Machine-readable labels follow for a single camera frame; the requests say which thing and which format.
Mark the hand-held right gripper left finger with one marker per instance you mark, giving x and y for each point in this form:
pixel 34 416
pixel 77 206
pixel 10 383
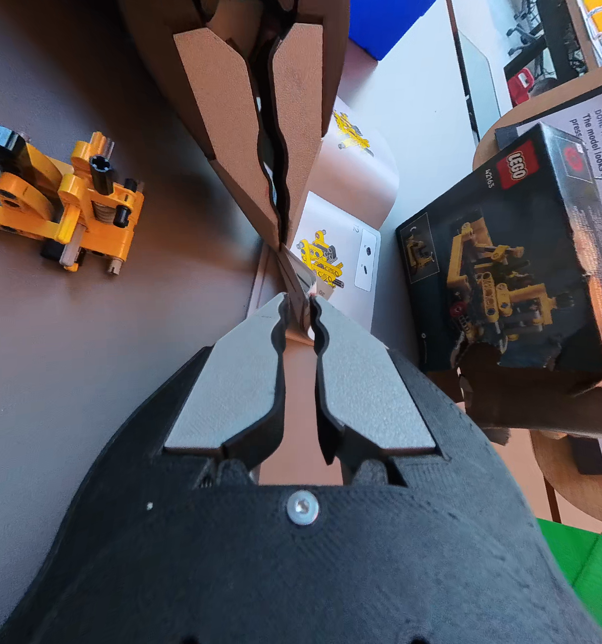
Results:
pixel 225 387

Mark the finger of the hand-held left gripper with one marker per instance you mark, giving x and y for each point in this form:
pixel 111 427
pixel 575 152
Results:
pixel 220 120
pixel 301 115

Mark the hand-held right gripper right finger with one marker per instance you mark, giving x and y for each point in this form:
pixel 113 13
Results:
pixel 376 392

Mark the lego instruction booklet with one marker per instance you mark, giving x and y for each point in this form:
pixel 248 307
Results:
pixel 351 201

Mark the yellow lego model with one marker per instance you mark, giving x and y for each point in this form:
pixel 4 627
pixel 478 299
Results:
pixel 109 211

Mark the black lego box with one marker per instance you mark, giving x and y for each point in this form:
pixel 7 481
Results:
pixel 507 281

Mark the blue box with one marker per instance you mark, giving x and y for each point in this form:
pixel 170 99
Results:
pixel 386 30

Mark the black block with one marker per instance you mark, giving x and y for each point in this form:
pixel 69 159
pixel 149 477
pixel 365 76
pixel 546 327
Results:
pixel 506 136

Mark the red chair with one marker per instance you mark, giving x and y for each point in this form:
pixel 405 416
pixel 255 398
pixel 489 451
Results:
pixel 520 88

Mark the green plastic bin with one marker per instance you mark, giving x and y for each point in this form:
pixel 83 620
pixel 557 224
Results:
pixel 593 568

